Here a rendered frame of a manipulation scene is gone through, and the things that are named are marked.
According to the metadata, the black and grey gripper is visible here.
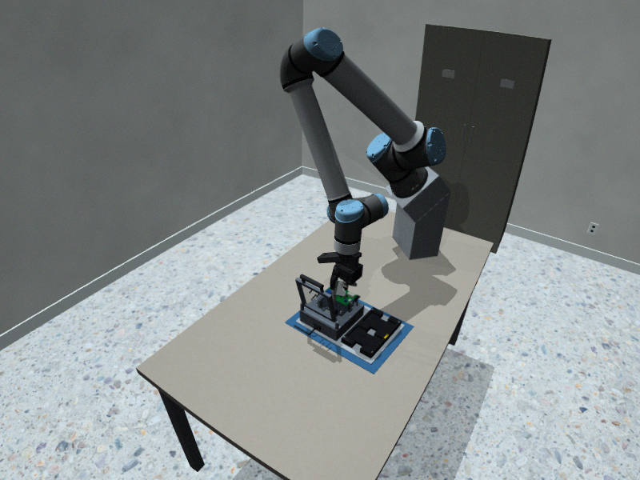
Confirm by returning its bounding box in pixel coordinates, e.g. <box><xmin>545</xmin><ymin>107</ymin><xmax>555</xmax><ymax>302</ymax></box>
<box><xmin>330</xmin><ymin>252</ymin><xmax>363</xmax><ymax>302</ymax></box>

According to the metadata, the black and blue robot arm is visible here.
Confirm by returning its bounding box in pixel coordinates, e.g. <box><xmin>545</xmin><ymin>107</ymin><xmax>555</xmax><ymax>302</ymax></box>
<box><xmin>280</xmin><ymin>28</ymin><xmax>446</xmax><ymax>263</ymax></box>

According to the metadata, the green circuit board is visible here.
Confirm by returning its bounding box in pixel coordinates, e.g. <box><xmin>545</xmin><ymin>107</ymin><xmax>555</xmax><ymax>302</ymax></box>
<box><xmin>326</xmin><ymin>288</ymin><xmax>357</xmax><ymax>305</ymax></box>

